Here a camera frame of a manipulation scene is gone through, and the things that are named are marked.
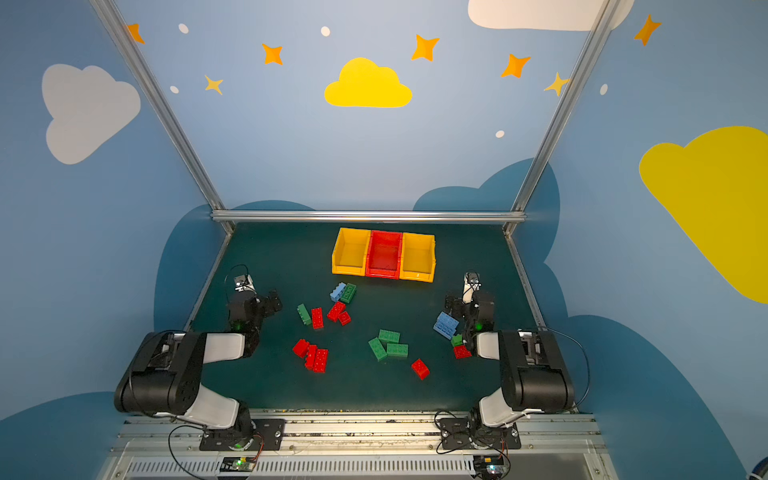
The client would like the controller board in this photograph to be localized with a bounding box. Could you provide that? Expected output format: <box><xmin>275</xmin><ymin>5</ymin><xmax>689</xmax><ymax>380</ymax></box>
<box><xmin>472</xmin><ymin>456</ymin><xmax>508</xmax><ymax>480</ymax></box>
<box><xmin>220</xmin><ymin>457</ymin><xmax>256</xmax><ymax>473</ymax></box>

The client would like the aluminium front rail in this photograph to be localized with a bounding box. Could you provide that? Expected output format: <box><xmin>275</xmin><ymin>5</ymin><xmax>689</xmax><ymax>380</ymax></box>
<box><xmin>98</xmin><ymin>410</ymin><xmax>618</xmax><ymax>479</ymax></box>

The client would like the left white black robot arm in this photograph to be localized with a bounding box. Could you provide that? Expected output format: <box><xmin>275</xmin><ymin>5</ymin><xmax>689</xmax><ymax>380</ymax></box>
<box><xmin>114</xmin><ymin>272</ymin><xmax>283</xmax><ymax>439</ymax></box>

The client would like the red middle bin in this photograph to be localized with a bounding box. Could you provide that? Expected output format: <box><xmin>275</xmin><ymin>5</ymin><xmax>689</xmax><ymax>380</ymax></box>
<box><xmin>365</xmin><ymin>230</ymin><xmax>403</xmax><ymax>279</ymax></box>

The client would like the aluminium left frame post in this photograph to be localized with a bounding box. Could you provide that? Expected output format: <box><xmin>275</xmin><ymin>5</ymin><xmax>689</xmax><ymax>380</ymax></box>
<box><xmin>90</xmin><ymin>0</ymin><xmax>226</xmax><ymax>213</ymax></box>

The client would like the aluminium right frame post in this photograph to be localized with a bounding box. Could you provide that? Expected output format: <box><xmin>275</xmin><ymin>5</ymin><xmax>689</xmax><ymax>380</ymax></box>
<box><xmin>503</xmin><ymin>0</ymin><xmax>621</xmax><ymax>240</ymax></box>

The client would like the aluminium back frame bar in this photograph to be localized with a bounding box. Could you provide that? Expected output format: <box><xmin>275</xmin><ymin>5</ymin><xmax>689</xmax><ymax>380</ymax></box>
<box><xmin>211</xmin><ymin>210</ymin><xmax>526</xmax><ymax>224</ymax></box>

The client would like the left controller board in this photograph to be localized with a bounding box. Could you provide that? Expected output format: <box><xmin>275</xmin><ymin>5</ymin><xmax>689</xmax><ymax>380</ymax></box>
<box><xmin>220</xmin><ymin>457</ymin><xmax>256</xmax><ymax>473</ymax></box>

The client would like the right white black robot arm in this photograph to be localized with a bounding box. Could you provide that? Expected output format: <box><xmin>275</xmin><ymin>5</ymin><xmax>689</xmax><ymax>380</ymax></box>
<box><xmin>441</xmin><ymin>271</ymin><xmax>577</xmax><ymax>432</ymax></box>

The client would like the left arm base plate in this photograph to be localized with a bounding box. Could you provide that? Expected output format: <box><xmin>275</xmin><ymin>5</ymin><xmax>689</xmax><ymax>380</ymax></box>
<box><xmin>199</xmin><ymin>418</ymin><xmax>286</xmax><ymax>452</ymax></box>

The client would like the red long brick centre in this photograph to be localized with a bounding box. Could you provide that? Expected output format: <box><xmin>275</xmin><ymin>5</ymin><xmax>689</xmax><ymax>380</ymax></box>
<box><xmin>327</xmin><ymin>301</ymin><xmax>346</xmax><ymax>322</ymax></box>

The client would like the left yellow bin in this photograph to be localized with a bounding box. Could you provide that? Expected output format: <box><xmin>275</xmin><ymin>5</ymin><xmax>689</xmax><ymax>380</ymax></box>
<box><xmin>331</xmin><ymin>227</ymin><xmax>372</xmax><ymax>276</ymax></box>

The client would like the large light blue brick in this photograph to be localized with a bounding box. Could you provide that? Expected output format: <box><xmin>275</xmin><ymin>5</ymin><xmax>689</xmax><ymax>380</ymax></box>
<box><xmin>433</xmin><ymin>312</ymin><xmax>459</xmax><ymax>340</ymax></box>

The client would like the right controller board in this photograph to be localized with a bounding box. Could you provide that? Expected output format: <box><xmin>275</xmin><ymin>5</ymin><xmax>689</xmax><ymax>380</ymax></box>
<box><xmin>472</xmin><ymin>456</ymin><xmax>508</xmax><ymax>480</ymax></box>

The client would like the right yellow bin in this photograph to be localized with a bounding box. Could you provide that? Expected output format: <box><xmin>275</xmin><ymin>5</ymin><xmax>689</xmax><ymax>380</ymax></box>
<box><xmin>399</xmin><ymin>233</ymin><xmax>436</xmax><ymax>283</ymax></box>

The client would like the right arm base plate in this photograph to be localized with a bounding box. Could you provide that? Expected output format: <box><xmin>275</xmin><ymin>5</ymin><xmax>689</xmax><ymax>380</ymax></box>
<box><xmin>435</xmin><ymin>417</ymin><xmax>521</xmax><ymax>454</ymax></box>

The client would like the aluminium frame post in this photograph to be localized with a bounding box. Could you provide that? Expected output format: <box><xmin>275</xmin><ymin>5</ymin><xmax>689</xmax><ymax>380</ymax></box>
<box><xmin>503</xmin><ymin>0</ymin><xmax>621</xmax><ymax>240</ymax></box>
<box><xmin>90</xmin><ymin>0</ymin><xmax>226</xmax><ymax>213</ymax></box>

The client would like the yellow bin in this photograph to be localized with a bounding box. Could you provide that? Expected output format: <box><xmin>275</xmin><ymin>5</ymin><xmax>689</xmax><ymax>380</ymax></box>
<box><xmin>331</xmin><ymin>227</ymin><xmax>372</xmax><ymax>276</ymax></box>
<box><xmin>399</xmin><ymin>233</ymin><xmax>436</xmax><ymax>283</ymax></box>

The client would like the red brick pair lower left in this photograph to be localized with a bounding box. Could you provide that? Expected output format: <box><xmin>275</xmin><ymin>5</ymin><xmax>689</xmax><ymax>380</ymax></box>
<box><xmin>305</xmin><ymin>344</ymin><xmax>329</xmax><ymax>373</ymax></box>

